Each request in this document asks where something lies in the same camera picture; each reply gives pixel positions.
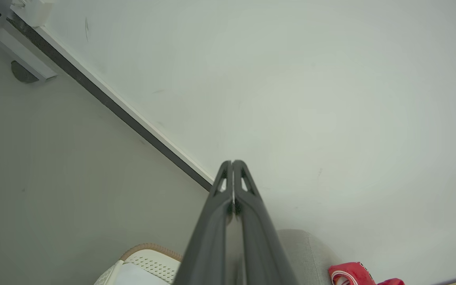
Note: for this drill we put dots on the grey fabric sofa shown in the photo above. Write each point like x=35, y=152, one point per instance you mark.
x=303, y=257

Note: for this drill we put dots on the grey metal frame post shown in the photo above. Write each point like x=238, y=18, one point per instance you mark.
x=10, y=39

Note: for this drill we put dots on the red garment with white stripes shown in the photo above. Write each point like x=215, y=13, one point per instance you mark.
x=350, y=275

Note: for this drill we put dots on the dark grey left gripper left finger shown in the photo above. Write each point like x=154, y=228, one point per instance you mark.
x=208, y=237

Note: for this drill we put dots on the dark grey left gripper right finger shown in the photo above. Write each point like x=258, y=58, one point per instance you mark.
x=261, y=241

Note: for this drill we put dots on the white wall socket box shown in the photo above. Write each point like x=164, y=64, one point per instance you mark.
x=34, y=10

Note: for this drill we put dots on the white and black baseboard strip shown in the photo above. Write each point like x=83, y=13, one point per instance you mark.
x=113, y=103

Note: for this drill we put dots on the white perforated laundry basket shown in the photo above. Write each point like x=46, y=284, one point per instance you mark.
x=149, y=265

